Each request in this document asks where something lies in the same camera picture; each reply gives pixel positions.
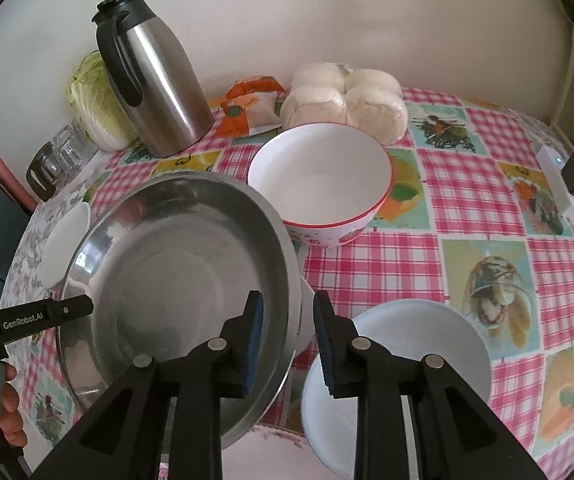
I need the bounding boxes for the stainless steel basin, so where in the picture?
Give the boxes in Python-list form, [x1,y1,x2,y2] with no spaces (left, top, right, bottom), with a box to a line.
[57,171,302,453]

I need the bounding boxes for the clear glass cup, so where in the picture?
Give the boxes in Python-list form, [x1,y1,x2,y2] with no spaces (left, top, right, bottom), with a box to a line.
[69,122,98,161]
[52,127,92,181]

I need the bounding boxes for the white bowl with floral print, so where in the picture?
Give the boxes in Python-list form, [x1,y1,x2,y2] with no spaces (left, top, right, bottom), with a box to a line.
[299,299,492,478]

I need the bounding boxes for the stainless steel thermos jug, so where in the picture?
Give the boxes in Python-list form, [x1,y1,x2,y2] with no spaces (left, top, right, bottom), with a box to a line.
[92,0,215,158]

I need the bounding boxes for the bag of white steamed buns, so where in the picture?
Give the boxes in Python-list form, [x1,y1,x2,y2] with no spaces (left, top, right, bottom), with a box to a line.
[280,62,408,147]

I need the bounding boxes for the napa cabbage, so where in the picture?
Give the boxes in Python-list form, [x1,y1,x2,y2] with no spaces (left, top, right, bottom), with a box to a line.
[65,50,140,152]

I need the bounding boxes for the white power strip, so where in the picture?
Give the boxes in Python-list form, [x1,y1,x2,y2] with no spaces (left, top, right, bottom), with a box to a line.
[536,144,574,218]

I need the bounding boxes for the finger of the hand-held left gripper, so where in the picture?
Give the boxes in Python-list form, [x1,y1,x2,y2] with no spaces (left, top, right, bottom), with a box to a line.
[49,294,94,328]

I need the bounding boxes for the orange snack packet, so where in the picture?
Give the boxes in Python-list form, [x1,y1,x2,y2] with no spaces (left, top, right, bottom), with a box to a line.
[221,91,282,137]
[226,76,285,101]

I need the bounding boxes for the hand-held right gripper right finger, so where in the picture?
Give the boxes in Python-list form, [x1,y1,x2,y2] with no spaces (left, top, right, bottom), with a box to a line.
[313,290,548,480]

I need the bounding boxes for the red-rimmed strawberry print bowl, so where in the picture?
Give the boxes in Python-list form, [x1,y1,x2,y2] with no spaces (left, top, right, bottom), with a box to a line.
[247,122,394,250]

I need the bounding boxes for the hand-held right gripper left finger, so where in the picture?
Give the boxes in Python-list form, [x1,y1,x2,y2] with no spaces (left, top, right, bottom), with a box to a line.
[27,290,268,480]

